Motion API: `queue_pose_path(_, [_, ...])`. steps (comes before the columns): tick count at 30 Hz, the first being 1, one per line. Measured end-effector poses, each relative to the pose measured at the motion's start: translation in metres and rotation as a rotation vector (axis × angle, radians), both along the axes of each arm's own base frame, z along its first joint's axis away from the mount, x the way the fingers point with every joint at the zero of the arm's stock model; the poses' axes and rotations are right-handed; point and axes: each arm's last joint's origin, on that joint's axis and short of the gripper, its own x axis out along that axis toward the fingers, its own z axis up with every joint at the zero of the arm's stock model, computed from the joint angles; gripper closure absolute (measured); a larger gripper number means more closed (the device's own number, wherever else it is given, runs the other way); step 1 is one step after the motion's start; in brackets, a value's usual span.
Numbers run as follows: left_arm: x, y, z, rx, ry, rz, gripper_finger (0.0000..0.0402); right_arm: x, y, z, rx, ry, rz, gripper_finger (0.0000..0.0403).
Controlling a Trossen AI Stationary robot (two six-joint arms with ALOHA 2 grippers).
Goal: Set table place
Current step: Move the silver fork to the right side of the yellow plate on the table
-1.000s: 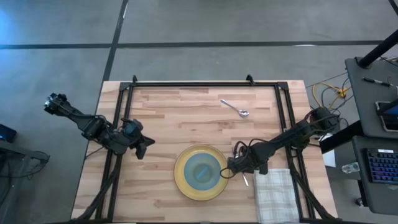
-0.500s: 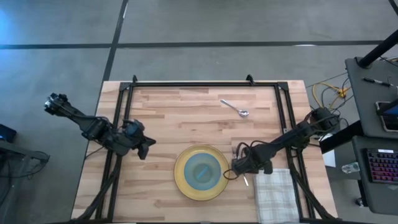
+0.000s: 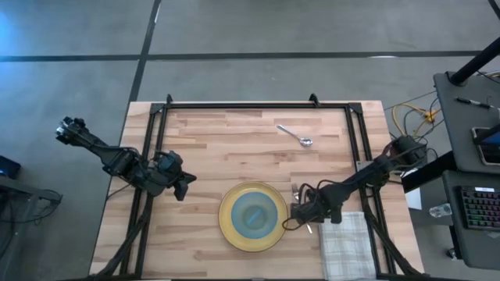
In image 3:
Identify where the grey side desk with pole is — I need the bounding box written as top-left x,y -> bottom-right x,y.
433,71 -> 500,175

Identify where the grey side desk with keyboard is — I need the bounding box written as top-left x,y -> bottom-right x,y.
441,170 -> 500,271

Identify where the silver metal fork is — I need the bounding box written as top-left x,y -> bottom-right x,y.
291,183 -> 313,235

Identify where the black desk support bar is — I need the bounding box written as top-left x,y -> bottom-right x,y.
402,151 -> 457,193

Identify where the black pen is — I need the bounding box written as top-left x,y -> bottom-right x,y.
455,96 -> 494,110

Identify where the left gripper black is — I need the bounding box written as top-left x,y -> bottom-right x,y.
148,150 -> 198,202

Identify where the light blue bowl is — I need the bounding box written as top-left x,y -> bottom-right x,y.
230,190 -> 279,240

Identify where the yellow round plate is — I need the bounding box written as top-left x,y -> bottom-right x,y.
217,180 -> 290,253

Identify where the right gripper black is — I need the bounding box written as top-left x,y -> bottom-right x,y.
291,187 -> 345,228

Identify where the yellow floor cable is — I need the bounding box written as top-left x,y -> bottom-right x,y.
391,101 -> 441,137

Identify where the black aluminium rig frame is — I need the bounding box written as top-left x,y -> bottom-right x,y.
91,93 -> 430,281

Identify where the clear plastic bottle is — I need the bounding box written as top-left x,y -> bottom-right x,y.
428,202 -> 453,219

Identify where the black round pole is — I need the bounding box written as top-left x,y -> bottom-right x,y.
448,37 -> 500,87

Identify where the black backlit keyboard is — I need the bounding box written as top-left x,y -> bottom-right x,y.
459,186 -> 500,232

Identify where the tablet with dark screen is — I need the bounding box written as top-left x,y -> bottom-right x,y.
471,123 -> 500,167

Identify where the white checked cloth napkin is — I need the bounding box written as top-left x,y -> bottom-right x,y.
316,211 -> 377,281

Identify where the black box device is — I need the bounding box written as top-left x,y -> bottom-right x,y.
0,155 -> 23,180

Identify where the silver metal spoon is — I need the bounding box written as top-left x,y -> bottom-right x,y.
276,123 -> 313,148

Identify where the white paper sheet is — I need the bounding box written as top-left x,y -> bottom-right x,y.
400,166 -> 423,211

